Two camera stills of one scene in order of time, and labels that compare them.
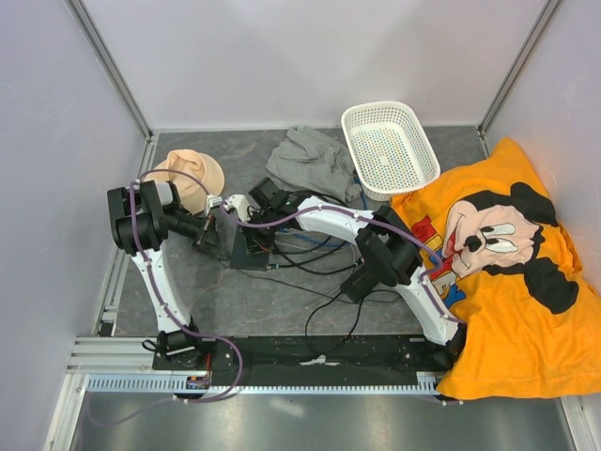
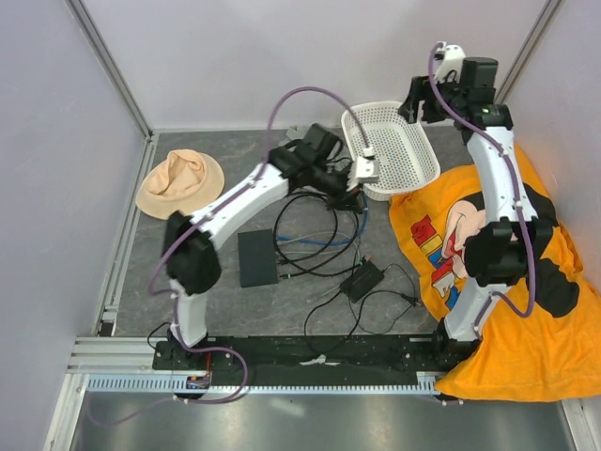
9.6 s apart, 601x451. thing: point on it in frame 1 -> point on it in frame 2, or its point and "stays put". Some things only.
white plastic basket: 389,148 stays put
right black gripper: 256,240 -> 420,89
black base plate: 227,356 stays put
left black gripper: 209,240 -> 346,199
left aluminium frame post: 130,99 stays put
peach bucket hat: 195,176 stays put
